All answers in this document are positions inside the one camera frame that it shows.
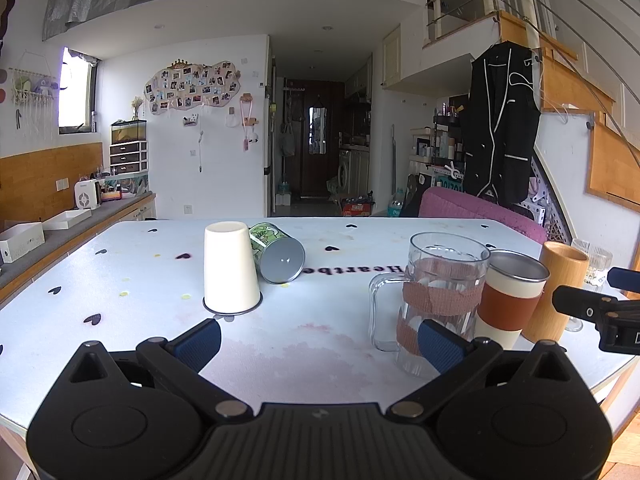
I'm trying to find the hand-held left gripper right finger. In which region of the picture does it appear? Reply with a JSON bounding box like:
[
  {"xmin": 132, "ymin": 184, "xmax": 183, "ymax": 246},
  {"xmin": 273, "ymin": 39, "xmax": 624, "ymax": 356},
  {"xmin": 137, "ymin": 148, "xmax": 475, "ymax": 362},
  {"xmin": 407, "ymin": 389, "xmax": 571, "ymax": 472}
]
[{"xmin": 385, "ymin": 319, "xmax": 583, "ymax": 420}]

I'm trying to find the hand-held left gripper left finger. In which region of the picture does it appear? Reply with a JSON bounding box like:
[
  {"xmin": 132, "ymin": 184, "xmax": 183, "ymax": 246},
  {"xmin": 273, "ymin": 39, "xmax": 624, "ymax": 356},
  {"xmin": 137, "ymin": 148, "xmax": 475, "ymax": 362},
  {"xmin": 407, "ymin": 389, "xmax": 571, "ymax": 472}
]
[{"xmin": 60, "ymin": 318, "xmax": 252, "ymax": 420}]

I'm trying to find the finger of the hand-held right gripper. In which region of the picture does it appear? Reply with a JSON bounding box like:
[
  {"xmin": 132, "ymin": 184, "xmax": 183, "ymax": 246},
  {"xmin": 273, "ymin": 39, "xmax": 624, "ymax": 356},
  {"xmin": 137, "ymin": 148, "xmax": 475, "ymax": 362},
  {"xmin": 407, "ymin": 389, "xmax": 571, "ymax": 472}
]
[
  {"xmin": 607, "ymin": 267, "xmax": 640, "ymax": 294},
  {"xmin": 552, "ymin": 285, "xmax": 621, "ymax": 333}
]

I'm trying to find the white cup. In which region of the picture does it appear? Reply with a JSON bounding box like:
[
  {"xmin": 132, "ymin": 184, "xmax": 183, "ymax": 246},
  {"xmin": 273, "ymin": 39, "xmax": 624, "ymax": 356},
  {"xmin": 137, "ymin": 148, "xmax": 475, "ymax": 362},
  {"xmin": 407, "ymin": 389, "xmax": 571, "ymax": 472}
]
[{"xmin": 202, "ymin": 221, "xmax": 263, "ymax": 312}]

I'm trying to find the bamboo cup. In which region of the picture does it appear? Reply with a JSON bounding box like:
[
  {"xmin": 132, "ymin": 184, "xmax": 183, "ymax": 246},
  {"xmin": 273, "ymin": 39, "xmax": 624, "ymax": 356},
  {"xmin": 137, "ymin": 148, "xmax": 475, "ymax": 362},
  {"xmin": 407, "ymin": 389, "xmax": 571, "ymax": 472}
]
[{"xmin": 521, "ymin": 241, "xmax": 591, "ymax": 343}]

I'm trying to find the ribbed drinking glass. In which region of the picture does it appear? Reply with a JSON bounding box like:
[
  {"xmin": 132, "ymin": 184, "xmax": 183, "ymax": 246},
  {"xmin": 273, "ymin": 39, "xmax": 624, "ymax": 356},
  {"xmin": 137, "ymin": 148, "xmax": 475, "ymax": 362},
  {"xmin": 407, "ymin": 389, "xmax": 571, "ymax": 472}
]
[{"xmin": 584, "ymin": 247, "xmax": 614, "ymax": 289}]

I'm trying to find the stemmed glass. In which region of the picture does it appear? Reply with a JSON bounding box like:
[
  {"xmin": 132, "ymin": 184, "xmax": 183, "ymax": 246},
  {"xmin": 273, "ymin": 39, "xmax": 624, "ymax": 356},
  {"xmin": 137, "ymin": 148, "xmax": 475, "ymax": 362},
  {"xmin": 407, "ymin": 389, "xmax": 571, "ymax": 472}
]
[{"xmin": 565, "ymin": 238, "xmax": 592, "ymax": 332}]

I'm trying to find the steel tumbler with brown sleeve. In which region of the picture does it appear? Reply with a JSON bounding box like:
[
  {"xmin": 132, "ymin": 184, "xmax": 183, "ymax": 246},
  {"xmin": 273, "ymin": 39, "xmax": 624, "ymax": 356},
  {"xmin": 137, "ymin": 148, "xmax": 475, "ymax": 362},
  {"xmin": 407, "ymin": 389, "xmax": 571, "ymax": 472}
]
[{"xmin": 472, "ymin": 250, "xmax": 551, "ymax": 351}]

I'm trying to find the taped glass mug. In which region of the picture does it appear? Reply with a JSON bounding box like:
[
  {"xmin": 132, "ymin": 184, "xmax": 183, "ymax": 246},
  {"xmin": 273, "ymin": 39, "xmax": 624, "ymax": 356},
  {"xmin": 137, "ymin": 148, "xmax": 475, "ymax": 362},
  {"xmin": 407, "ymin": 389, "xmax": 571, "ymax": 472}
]
[{"xmin": 368, "ymin": 232, "xmax": 492, "ymax": 377}]

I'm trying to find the perforated metal panel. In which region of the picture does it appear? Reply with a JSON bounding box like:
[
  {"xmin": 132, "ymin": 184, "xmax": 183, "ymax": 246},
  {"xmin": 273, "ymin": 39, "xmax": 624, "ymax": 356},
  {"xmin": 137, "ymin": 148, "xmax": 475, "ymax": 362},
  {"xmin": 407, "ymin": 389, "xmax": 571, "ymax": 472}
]
[{"xmin": 520, "ymin": 152, "xmax": 577, "ymax": 242}]

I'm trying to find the green printed tin can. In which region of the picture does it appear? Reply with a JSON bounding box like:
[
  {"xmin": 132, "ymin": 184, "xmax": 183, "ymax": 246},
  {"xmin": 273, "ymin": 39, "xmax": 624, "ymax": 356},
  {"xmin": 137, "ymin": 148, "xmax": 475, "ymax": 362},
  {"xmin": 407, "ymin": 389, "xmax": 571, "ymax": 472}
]
[{"xmin": 248, "ymin": 222, "xmax": 306, "ymax": 285}]

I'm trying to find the white heart-print table cover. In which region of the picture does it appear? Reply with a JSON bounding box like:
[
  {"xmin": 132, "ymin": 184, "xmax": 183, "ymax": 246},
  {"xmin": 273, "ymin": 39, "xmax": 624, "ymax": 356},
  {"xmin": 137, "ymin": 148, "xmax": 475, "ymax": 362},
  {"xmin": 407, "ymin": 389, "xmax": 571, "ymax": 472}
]
[{"xmin": 0, "ymin": 216, "xmax": 640, "ymax": 441}]

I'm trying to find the purple chair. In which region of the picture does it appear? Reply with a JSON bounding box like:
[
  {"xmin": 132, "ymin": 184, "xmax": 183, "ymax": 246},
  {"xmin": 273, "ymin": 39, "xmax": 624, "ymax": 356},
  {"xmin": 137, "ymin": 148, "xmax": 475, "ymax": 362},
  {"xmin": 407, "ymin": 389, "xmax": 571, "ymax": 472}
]
[{"xmin": 419, "ymin": 186, "xmax": 549, "ymax": 245}]

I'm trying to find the white tray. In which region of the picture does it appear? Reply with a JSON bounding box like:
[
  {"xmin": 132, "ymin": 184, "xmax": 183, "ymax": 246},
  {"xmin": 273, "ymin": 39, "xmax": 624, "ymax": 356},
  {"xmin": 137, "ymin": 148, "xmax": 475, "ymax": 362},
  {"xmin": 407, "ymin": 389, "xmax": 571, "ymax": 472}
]
[{"xmin": 42, "ymin": 208, "xmax": 93, "ymax": 231}]

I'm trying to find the white countertop appliance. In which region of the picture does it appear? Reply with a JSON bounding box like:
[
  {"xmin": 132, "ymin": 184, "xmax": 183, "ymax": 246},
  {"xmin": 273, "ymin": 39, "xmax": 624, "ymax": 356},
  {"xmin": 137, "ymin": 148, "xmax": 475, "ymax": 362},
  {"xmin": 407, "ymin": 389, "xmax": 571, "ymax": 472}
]
[{"xmin": 75, "ymin": 180, "xmax": 101, "ymax": 209}]

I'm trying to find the black jacket with white trim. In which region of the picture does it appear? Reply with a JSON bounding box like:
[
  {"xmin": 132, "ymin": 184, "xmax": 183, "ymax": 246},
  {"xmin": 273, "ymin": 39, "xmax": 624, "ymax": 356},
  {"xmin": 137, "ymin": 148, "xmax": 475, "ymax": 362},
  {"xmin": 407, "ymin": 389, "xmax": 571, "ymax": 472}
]
[{"xmin": 460, "ymin": 42, "xmax": 544, "ymax": 206}]

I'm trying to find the washing machine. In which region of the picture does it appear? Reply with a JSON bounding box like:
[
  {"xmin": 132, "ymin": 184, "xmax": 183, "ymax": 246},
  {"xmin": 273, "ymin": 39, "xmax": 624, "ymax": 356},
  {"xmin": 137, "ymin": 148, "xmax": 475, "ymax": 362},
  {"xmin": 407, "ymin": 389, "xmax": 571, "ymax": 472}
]
[{"xmin": 338, "ymin": 147, "xmax": 371, "ymax": 196}]

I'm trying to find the small drawer unit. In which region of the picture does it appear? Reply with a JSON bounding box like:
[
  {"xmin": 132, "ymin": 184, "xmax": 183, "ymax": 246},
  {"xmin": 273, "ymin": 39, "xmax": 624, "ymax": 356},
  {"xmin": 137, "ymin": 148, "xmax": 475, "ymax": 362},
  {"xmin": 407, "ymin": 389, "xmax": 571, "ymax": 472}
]
[{"xmin": 109, "ymin": 141, "xmax": 149, "ymax": 175}]

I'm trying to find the black storage rack with bottles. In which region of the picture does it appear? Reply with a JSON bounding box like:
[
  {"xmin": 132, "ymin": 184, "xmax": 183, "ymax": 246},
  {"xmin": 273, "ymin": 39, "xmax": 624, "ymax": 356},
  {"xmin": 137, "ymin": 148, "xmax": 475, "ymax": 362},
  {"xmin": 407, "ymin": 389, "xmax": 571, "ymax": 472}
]
[{"xmin": 431, "ymin": 102, "xmax": 469, "ymax": 194}]

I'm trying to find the white cardboard box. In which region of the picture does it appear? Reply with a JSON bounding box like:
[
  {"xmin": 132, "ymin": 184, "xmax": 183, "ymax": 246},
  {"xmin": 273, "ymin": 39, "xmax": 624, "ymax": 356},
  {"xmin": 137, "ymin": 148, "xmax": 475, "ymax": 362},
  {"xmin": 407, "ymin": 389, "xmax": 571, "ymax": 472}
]
[{"xmin": 0, "ymin": 222, "xmax": 46, "ymax": 263}]

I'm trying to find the fish tank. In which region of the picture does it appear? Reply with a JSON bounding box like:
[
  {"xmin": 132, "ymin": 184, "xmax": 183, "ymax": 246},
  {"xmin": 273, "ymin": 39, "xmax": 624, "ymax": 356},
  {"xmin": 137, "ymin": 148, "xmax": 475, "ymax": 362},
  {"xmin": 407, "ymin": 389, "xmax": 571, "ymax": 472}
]
[{"xmin": 111, "ymin": 120, "xmax": 148, "ymax": 143}]

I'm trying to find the brown door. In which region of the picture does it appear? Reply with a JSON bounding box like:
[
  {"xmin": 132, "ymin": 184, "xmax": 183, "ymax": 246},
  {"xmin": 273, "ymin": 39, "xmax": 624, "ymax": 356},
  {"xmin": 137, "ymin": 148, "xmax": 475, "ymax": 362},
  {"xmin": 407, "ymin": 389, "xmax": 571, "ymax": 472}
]
[{"xmin": 300, "ymin": 80, "xmax": 346, "ymax": 197}]

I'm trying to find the door mirror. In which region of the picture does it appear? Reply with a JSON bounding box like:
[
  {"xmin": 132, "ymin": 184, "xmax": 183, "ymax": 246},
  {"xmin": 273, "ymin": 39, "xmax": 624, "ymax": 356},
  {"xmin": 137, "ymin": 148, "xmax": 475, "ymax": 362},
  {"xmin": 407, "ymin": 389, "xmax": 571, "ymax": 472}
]
[{"xmin": 309, "ymin": 106, "xmax": 327, "ymax": 156}]

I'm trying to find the cloud-shaped photo board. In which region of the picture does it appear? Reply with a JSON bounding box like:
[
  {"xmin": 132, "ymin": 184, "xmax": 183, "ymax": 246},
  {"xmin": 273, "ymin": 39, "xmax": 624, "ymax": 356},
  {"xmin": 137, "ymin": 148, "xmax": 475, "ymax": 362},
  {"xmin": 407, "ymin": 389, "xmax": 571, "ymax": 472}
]
[{"xmin": 144, "ymin": 60, "xmax": 243, "ymax": 117}]

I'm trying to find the window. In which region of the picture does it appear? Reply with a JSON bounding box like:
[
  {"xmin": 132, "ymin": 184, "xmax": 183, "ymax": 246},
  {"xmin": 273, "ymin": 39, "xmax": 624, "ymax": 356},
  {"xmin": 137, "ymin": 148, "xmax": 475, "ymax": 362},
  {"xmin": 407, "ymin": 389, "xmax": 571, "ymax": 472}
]
[{"xmin": 58, "ymin": 47, "xmax": 99, "ymax": 135}]

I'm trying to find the metal stair railing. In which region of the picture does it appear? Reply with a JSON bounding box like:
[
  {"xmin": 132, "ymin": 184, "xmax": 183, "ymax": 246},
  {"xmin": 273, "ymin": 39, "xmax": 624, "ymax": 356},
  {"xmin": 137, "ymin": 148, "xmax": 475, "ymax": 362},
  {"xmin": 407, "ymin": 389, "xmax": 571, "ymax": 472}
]
[{"xmin": 425, "ymin": 0, "xmax": 640, "ymax": 157}]

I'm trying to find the pink hanging wall ornament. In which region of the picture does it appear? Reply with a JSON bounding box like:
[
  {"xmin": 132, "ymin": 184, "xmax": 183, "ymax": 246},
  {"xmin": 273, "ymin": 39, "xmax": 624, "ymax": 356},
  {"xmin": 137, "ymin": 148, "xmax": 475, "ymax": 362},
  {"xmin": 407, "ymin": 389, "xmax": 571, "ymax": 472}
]
[{"xmin": 239, "ymin": 92, "xmax": 259, "ymax": 152}]

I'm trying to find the macrame wall hanging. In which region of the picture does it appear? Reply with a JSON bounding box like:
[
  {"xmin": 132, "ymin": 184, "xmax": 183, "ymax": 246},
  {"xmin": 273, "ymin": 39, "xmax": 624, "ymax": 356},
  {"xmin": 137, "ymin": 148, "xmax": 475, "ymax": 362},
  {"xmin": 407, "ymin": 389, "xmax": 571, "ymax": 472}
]
[{"xmin": 10, "ymin": 52, "xmax": 59, "ymax": 141}]

